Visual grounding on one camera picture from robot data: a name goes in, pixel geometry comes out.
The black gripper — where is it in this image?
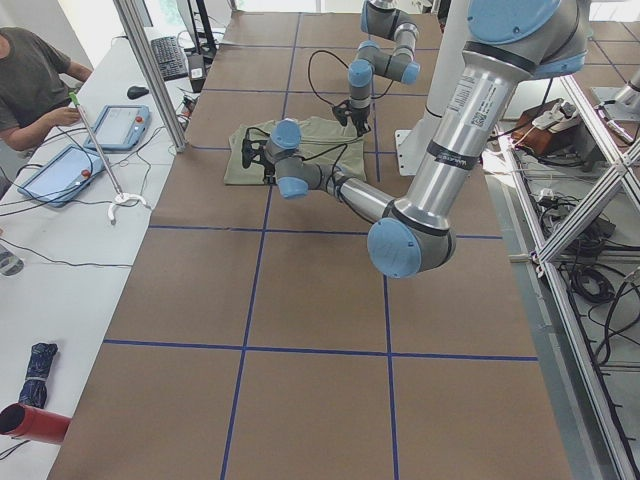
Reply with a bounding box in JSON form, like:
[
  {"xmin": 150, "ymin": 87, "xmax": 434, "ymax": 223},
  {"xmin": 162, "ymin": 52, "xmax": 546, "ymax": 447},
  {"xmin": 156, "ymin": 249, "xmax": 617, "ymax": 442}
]
[
  {"xmin": 349, "ymin": 102, "xmax": 371, "ymax": 138},
  {"xmin": 263, "ymin": 162, "xmax": 277, "ymax": 184}
]

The olive green long-sleeve shirt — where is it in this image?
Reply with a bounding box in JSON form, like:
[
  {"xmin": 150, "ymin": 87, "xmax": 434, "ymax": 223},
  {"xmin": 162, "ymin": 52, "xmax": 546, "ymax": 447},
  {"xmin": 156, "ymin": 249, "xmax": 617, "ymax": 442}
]
[{"xmin": 223, "ymin": 116, "xmax": 366, "ymax": 186}]

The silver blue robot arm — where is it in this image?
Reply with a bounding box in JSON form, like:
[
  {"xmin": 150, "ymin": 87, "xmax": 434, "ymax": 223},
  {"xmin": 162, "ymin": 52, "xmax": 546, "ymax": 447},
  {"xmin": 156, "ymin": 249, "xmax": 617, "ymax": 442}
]
[
  {"xmin": 264, "ymin": 1, "xmax": 589, "ymax": 278},
  {"xmin": 334, "ymin": 1, "xmax": 420, "ymax": 137}
]

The black power brick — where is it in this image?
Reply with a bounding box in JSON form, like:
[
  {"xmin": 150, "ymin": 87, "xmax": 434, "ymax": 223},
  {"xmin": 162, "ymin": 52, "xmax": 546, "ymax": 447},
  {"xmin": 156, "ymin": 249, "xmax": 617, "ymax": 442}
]
[{"xmin": 187, "ymin": 53, "xmax": 207, "ymax": 93}]

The silver reacher grabber stick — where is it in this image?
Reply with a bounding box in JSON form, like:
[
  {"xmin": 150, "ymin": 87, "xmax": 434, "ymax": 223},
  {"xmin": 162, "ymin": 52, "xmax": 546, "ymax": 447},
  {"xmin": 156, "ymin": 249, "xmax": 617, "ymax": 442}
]
[{"xmin": 69, "ymin": 92, "xmax": 151, "ymax": 225}]

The far blue teach pendant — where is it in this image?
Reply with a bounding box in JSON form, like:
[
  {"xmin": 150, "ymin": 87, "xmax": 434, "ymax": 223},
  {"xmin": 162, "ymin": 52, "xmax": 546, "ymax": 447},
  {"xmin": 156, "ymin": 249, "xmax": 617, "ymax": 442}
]
[{"xmin": 92, "ymin": 105, "xmax": 151, "ymax": 152}]

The blue teach pendant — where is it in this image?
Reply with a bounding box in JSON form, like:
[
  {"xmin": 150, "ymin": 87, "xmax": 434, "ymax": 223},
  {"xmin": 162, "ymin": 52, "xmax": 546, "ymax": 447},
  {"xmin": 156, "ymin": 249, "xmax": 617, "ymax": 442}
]
[
  {"xmin": 18, "ymin": 145, "xmax": 104, "ymax": 207},
  {"xmin": 92, "ymin": 105, "xmax": 151, "ymax": 152}
]

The black computer mouse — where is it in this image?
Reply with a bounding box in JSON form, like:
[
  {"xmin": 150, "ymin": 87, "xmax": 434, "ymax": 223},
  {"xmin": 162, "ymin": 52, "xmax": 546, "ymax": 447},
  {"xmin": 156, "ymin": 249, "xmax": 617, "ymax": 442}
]
[{"xmin": 126, "ymin": 85, "xmax": 149, "ymax": 100}]

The black computer keyboard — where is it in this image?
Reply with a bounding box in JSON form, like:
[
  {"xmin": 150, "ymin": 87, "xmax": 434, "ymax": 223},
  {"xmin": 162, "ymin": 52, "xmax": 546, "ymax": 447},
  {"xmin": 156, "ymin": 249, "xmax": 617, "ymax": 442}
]
[{"xmin": 150, "ymin": 36, "xmax": 188, "ymax": 81}]

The brown box with white device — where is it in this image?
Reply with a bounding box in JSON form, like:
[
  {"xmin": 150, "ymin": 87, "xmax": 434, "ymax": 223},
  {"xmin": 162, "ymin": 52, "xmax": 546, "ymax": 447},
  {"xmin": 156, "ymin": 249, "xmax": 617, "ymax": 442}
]
[{"xmin": 511, "ymin": 98, "xmax": 584, "ymax": 155}]

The near blue teach pendant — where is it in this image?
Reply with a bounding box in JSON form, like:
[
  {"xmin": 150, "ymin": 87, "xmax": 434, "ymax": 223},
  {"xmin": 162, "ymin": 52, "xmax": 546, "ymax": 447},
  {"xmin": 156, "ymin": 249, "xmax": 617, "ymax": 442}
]
[{"xmin": 18, "ymin": 145, "xmax": 104, "ymax": 207}]

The seated person in grey shirt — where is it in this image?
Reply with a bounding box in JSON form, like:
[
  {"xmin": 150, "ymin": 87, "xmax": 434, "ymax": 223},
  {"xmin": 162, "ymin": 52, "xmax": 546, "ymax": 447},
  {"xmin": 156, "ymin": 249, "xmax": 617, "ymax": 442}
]
[{"xmin": 1, "ymin": 27, "xmax": 92, "ymax": 152}]

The folded dark blue umbrella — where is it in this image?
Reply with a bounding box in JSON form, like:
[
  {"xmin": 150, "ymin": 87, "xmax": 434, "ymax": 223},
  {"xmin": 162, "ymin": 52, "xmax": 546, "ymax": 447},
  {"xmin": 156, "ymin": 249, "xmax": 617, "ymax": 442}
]
[{"xmin": 18, "ymin": 342, "xmax": 58, "ymax": 409}]

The red cylinder tube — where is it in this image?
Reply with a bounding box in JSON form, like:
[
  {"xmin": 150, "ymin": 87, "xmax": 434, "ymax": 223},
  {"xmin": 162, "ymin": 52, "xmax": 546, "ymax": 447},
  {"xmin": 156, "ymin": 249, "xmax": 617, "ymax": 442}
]
[{"xmin": 1, "ymin": 403, "xmax": 71, "ymax": 445}]

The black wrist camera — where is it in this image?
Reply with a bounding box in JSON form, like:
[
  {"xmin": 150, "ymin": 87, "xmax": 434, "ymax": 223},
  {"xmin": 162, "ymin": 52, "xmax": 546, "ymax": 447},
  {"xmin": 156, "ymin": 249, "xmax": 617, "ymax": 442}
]
[
  {"xmin": 241, "ymin": 138, "xmax": 267, "ymax": 169},
  {"xmin": 331, "ymin": 100, "xmax": 351, "ymax": 126}
]

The aluminium frame post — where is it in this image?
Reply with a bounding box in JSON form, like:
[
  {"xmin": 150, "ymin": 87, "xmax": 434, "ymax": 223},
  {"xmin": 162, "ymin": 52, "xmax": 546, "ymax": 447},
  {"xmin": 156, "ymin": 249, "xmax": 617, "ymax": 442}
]
[{"xmin": 113, "ymin": 0, "xmax": 187, "ymax": 153}]

